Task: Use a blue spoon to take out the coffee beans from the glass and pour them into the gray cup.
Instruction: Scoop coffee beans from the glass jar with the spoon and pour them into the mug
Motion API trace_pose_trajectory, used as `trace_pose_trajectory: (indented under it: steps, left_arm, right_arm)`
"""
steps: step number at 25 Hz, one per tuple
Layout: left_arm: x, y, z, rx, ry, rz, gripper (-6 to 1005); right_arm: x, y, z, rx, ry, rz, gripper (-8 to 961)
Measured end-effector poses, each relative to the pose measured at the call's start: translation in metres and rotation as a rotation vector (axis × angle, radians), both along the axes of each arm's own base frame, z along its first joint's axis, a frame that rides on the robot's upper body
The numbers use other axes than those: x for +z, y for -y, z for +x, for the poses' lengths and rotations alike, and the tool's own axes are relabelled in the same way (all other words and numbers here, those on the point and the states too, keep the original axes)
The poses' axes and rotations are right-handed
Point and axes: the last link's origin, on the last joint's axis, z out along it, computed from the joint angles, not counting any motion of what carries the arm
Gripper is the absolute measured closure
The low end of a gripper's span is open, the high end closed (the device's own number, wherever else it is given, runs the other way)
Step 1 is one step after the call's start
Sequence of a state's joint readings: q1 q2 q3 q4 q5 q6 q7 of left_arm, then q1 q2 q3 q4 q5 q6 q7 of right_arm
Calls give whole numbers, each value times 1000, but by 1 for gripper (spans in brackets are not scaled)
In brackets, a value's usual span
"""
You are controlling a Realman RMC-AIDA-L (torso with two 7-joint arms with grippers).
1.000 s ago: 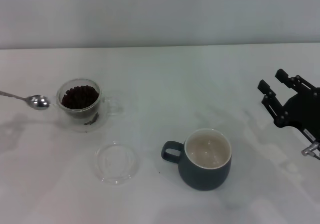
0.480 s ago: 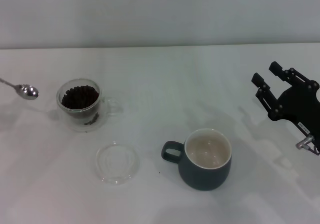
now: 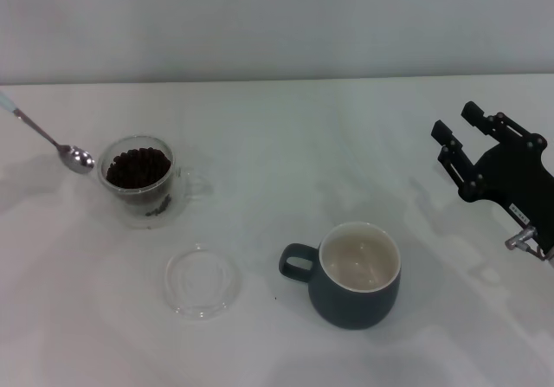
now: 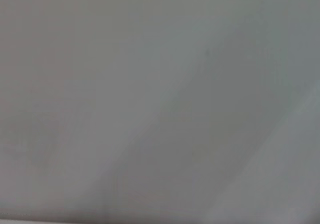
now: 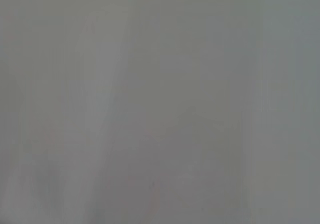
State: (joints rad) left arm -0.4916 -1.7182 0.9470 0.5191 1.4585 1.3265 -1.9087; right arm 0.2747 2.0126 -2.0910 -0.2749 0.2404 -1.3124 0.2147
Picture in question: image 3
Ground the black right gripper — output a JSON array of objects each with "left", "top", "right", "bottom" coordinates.
[{"left": 430, "top": 100, "right": 554, "bottom": 248}]

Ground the dark teal ceramic mug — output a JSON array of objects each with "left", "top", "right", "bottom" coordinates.
[{"left": 278, "top": 221, "right": 403, "bottom": 331}]

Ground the clear glass saucer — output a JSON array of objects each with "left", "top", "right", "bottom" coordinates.
[{"left": 164, "top": 242, "right": 242, "bottom": 322}]

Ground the clear glass cup with handle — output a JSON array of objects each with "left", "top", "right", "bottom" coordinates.
[{"left": 96, "top": 134, "right": 214, "bottom": 231}]

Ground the blue handled metal spoon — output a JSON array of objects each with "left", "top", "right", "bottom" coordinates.
[{"left": 0, "top": 91, "right": 95, "bottom": 175}]

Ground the pile of coffee beans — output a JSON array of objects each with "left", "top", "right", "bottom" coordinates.
[{"left": 106, "top": 147, "right": 171, "bottom": 189}]

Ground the silver right wrist cable plug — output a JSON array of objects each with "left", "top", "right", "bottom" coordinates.
[{"left": 504, "top": 226, "right": 546, "bottom": 259}]

